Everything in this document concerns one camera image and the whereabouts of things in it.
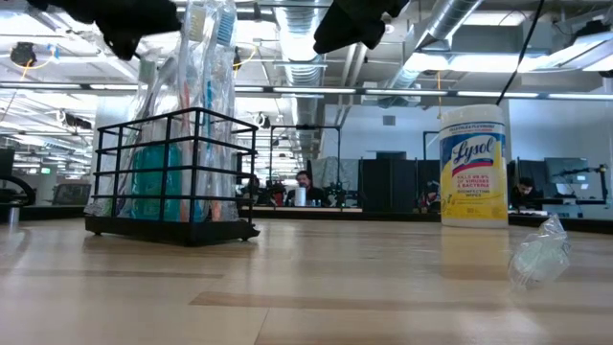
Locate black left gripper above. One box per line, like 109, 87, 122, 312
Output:
26, 0, 183, 61

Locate green toothbrush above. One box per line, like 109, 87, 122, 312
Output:
507, 214, 574, 291
85, 57, 159, 217

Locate packaged toothbrushes bundle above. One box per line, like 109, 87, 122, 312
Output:
109, 56, 181, 217

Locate teal mouthwash bottle white cap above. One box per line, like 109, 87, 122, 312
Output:
162, 143, 210, 222
131, 143, 169, 221

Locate black wire caddy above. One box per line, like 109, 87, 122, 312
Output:
84, 106, 261, 248

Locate long ceiling light strip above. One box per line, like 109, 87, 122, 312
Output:
0, 80, 613, 101

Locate bright ceiling light panel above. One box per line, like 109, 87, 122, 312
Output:
406, 31, 613, 73

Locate black ceiling device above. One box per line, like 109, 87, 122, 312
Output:
10, 41, 38, 68

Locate black partition panels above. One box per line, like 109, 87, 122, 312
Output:
358, 151, 443, 213

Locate dark grey chair back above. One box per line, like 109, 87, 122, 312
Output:
51, 182, 92, 207

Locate black curved bar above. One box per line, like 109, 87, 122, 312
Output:
0, 174, 37, 207

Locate Lysol wipes canister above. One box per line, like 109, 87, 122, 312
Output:
438, 103, 510, 229

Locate dark background monitor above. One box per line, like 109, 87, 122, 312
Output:
543, 156, 590, 186

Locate silver spiral ceiling duct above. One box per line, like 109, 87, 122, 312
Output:
275, 0, 331, 159
382, 0, 483, 104

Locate thin black background frame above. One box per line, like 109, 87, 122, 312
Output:
268, 124, 343, 208

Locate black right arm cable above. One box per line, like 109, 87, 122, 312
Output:
495, 0, 546, 105

